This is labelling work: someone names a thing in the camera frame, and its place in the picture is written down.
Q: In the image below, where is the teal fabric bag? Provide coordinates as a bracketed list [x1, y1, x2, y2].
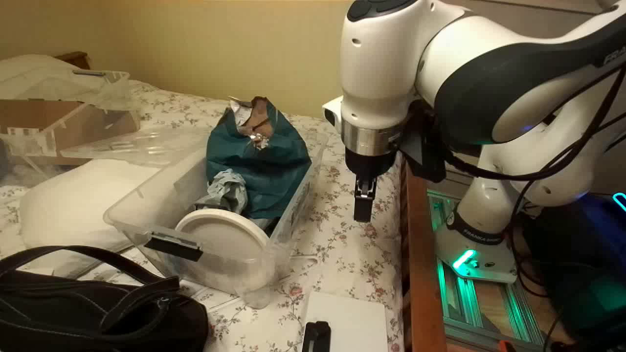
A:
[203, 96, 313, 228]

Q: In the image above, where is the silver foil wrapper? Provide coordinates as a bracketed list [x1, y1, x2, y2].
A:
[244, 124, 276, 153]

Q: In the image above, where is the wooden board edge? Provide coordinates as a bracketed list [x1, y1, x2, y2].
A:
[397, 159, 452, 352]

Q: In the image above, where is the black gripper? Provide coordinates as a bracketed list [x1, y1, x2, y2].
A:
[342, 147, 397, 224]

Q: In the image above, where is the crumpled grey plastic wrap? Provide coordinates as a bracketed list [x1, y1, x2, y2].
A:
[194, 169, 250, 218]

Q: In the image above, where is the clear plastic bag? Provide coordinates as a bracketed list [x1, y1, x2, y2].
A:
[0, 53, 133, 108]

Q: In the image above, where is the white lid with black latch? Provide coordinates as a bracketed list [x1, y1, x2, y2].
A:
[299, 290, 391, 352]

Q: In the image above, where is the black container latch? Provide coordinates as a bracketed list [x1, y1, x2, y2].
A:
[143, 229, 203, 265]

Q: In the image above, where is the black shoulder bag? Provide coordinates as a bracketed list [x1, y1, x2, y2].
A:
[0, 245, 211, 352]

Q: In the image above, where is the thick black cable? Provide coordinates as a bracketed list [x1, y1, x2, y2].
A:
[446, 61, 626, 186]

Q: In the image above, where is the clear plastic storage container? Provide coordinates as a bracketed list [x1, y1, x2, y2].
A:
[104, 124, 319, 312]

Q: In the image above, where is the dark box with blue light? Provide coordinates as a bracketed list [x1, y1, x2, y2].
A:
[520, 192, 626, 343]

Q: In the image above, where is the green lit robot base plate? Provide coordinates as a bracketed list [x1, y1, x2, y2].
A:
[426, 188, 544, 349]

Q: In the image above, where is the brown cardboard box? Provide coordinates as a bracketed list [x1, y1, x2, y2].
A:
[0, 98, 141, 159]

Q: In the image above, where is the brown paper bag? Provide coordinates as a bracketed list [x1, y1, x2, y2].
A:
[227, 96, 276, 143]

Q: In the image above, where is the floral bed sheet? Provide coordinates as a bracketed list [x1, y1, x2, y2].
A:
[0, 77, 407, 352]

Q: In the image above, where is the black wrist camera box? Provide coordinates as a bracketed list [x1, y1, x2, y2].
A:
[397, 100, 452, 184]

